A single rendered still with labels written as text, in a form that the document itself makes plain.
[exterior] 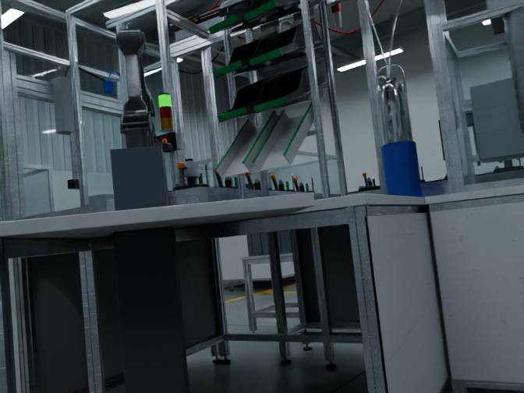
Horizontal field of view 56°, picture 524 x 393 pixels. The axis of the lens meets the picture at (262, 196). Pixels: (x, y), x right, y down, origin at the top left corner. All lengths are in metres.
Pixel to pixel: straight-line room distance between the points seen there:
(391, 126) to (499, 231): 0.69
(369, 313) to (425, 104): 11.50
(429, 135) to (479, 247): 10.65
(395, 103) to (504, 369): 1.17
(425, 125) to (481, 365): 10.81
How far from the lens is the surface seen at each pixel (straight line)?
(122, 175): 1.41
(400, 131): 2.31
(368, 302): 1.31
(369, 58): 2.79
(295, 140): 1.58
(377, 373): 1.35
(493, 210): 1.96
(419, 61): 12.96
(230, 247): 7.21
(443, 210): 1.98
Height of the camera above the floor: 0.78
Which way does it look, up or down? 4 degrees up
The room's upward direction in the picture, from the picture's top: 6 degrees counter-clockwise
